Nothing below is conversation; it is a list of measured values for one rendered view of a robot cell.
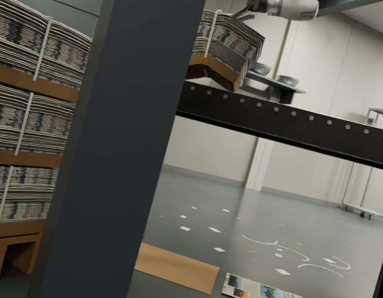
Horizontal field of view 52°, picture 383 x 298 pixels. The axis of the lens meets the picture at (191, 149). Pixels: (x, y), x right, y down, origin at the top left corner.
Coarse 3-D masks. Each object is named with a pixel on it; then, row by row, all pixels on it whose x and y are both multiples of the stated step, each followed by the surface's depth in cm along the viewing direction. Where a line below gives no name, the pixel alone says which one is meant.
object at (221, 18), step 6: (210, 12) 160; (210, 18) 160; (216, 18) 160; (222, 18) 160; (204, 24) 160; (210, 24) 160; (216, 24) 160; (222, 24) 160; (204, 30) 160; (210, 30) 160; (216, 30) 160; (204, 36) 160; (216, 36) 159; (204, 42) 160; (210, 42) 160; (204, 48) 160; (210, 48) 160; (210, 54) 160; (204, 66) 162; (204, 72) 174
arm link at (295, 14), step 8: (288, 0) 164; (296, 0) 164; (304, 0) 163; (312, 0) 164; (288, 8) 165; (296, 8) 164; (304, 8) 163; (312, 8) 163; (280, 16) 170; (288, 16) 167; (296, 16) 166; (304, 16) 166; (312, 16) 165
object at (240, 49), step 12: (228, 24) 159; (240, 24) 159; (228, 36) 159; (240, 36) 159; (252, 36) 158; (216, 48) 159; (228, 48) 158; (240, 48) 158; (252, 48) 158; (228, 60) 158; (240, 60) 158; (252, 60) 173; (216, 72) 159; (240, 72) 159; (228, 84) 165; (240, 84) 185
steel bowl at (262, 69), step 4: (256, 64) 572; (260, 64) 571; (264, 64) 572; (252, 68) 576; (256, 68) 574; (260, 68) 573; (264, 68) 574; (268, 68) 578; (256, 72) 579; (260, 72) 577; (264, 72) 579; (268, 72) 585
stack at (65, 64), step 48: (0, 0) 102; (0, 48) 104; (48, 48) 118; (0, 96) 108; (48, 96) 124; (0, 144) 111; (48, 144) 126; (0, 192) 116; (48, 192) 131; (0, 240) 119
